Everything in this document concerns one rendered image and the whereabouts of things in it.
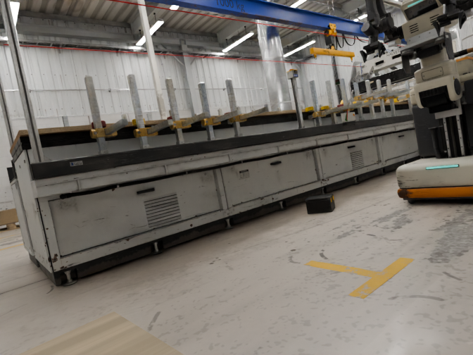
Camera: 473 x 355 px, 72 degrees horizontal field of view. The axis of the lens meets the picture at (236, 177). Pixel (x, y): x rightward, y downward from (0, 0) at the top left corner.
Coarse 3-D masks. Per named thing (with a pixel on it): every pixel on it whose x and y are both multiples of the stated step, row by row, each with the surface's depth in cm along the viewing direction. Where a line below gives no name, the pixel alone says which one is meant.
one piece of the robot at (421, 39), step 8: (424, 32) 204; (432, 32) 200; (440, 32) 197; (448, 32) 194; (408, 40) 212; (416, 40) 208; (424, 40) 197; (432, 40) 197; (440, 40) 192; (448, 40) 193; (408, 48) 206; (416, 48) 209; (432, 48) 203; (448, 48) 192; (408, 56) 214; (416, 56) 213; (424, 56) 207; (448, 56) 192; (408, 64) 215; (408, 72) 214
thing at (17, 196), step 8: (8, 168) 288; (8, 176) 288; (16, 176) 244; (16, 184) 243; (16, 192) 258; (16, 200) 271; (16, 208) 287; (24, 208) 246; (24, 216) 244; (24, 224) 254; (24, 232) 269; (24, 240) 283; (32, 248) 246; (32, 256) 266
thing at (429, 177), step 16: (432, 160) 226; (448, 160) 208; (464, 160) 198; (400, 176) 227; (416, 176) 218; (432, 176) 211; (448, 176) 203; (464, 176) 197; (400, 192) 228; (416, 192) 220; (432, 192) 212; (448, 192) 204; (464, 192) 198
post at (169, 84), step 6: (168, 78) 211; (168, 84) 211; (168, 90) 212; (168, 96) 213; (174, 96) 212; (174, 102) 212; (174, 108) 212; (174, 114) 212; (174, 120) 213; (180, 132) 213; (180, 138) 213
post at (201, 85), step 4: (200, 84) 226; (204, 84) 228; (200, 88) 227; (204, 88) 228; (200, 92) 228; (204, 92) 227; (200, 96) 229; (204, 96) 227; (204, 100) 227; (204, 104) 227; (204, 108) 227; (208, 108) 229; (208, 128) 228; (212, 128) 229; (208, 132) 229; (212, 132) 229; (208, 136) 229; (212, 136) 229
